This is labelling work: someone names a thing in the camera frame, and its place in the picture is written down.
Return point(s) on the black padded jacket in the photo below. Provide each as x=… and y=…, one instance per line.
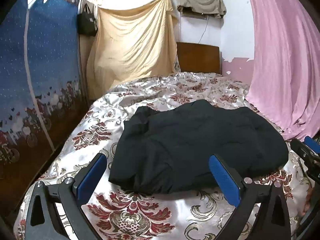
x=169, y=151

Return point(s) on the yellow hanging sheet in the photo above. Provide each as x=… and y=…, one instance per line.
x=131, y=44

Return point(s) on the person's right hand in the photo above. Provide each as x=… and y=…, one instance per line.
x=307, y=201

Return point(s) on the olive cloth on wall unit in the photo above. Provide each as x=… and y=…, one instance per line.
x=214, y=8

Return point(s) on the black hanging bag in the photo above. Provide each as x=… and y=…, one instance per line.
x=86, y=22

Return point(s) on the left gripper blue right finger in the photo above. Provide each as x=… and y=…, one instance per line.
x=272, y=220

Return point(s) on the floral satin bed cover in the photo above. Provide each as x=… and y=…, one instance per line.
x=116, y=213

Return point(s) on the pink curtain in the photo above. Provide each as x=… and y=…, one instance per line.
x=285, y=82

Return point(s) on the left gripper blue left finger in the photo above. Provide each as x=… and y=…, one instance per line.
x=43, y=220

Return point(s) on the brown wooden headboard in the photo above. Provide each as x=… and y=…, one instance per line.
x=198, y=58

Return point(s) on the blue fabric wardrobe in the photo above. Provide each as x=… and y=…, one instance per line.
x=41, y=94

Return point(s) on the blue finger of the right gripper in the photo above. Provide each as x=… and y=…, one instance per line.
x=312, y=144

